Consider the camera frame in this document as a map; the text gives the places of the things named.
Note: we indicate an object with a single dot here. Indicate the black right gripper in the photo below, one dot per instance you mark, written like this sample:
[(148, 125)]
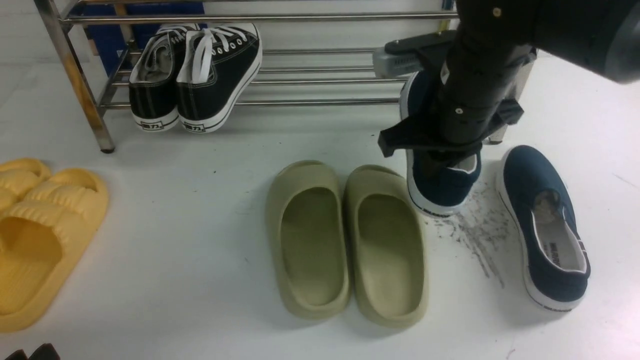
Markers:
[(468, 101)]

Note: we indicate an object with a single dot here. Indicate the navy slip-on shoe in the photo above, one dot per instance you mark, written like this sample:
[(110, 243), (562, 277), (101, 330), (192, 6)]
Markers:
[(445, 193), (556, 266)]

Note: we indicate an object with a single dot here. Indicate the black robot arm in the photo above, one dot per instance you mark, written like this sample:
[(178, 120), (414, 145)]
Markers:
[(601, 36)]

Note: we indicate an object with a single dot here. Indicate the olive foam slide right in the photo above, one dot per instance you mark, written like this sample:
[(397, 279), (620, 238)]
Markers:
[(387, 249)]

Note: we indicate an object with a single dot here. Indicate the olive foam slide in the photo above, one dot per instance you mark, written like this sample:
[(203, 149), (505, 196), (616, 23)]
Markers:
[(304, 224), (387, 249)]

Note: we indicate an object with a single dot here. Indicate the olive foam slide left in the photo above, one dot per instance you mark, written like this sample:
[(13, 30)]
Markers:
[(304, 224)]

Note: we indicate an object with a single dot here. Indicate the black canvas sneaker right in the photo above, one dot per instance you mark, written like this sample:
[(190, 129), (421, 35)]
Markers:
[(220, 63)]

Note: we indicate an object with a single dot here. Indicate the black canvas sneaker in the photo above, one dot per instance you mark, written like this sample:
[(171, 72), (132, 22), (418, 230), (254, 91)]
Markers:
[(152, 85), (220, 63)]

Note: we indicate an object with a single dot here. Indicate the black canvas sneaker left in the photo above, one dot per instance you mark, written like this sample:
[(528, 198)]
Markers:
[(152, 85)]

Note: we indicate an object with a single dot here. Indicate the yellow ribbed slide right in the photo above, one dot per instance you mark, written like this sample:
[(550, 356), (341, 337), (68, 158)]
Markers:
[(43, 237)]

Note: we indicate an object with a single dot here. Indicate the yellow ribbed slide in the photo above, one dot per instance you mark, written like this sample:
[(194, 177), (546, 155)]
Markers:
[(43, 237), (18, 177)]

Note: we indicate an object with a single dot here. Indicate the yellow ribbed slide left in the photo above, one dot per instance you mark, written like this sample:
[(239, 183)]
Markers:
[(18, 177)]

